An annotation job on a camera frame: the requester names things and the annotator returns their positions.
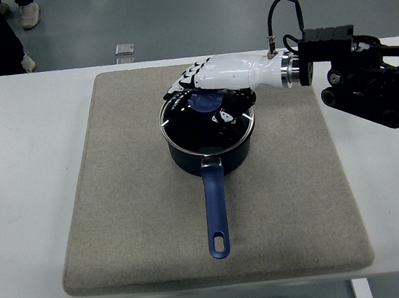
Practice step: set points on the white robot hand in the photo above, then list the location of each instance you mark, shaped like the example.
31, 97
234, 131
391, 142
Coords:
233, 72

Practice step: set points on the glass lid with blue knob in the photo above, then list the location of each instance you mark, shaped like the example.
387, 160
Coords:
204, 102

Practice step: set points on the beige fabric mat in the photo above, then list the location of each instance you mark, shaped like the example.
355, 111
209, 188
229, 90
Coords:
136, 201

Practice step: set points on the white table leg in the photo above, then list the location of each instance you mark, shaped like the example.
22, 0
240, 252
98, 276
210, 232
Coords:
362, 292

